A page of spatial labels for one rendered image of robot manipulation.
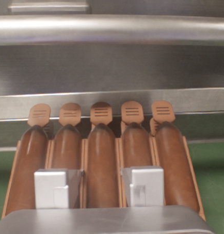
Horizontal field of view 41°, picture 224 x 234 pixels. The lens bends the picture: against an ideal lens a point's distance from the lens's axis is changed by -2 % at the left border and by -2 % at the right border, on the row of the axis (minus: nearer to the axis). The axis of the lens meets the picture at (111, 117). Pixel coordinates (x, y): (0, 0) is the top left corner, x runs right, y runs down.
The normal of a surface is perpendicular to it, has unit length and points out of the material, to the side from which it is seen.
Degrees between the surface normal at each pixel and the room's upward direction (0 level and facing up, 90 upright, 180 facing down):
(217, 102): 55
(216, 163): 2
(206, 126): 90
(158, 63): 90
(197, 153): 2
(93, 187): 29
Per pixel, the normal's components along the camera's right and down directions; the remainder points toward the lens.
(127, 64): 0.05, 0.70
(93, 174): -0.46, -0.62
